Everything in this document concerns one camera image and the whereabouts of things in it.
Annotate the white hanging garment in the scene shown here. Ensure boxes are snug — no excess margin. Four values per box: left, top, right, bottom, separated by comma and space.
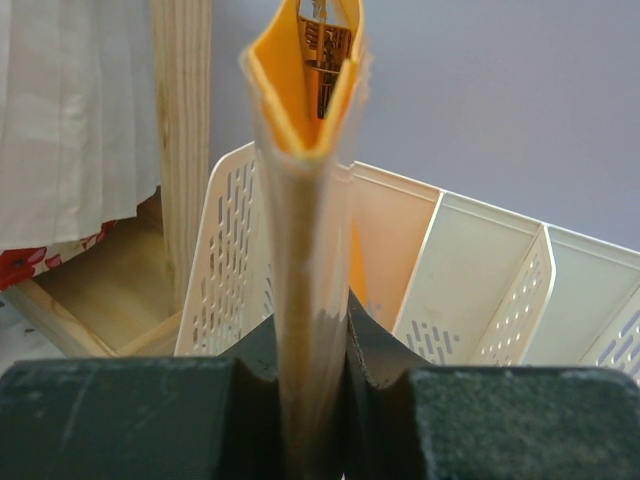
1, 0, 160, 249

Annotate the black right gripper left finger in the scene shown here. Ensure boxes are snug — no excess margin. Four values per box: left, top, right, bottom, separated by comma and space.
1, 320, 280, 479

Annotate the wooden clothes rack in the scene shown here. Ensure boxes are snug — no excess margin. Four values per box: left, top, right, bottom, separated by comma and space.
1, 1, 212, 357

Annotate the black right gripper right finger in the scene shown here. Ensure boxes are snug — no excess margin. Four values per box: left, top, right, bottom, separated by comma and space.
346, 297, 639, 479

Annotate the red poppy print garment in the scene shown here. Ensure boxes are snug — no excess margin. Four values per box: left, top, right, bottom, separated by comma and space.
0, 220, 117, 291

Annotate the orange clip folder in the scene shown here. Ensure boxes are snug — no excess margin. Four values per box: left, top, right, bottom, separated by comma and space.
241, 1, 370, 479

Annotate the cream plastic file organizer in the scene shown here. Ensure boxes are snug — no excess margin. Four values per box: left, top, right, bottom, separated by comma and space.
175, 145, 639, 378

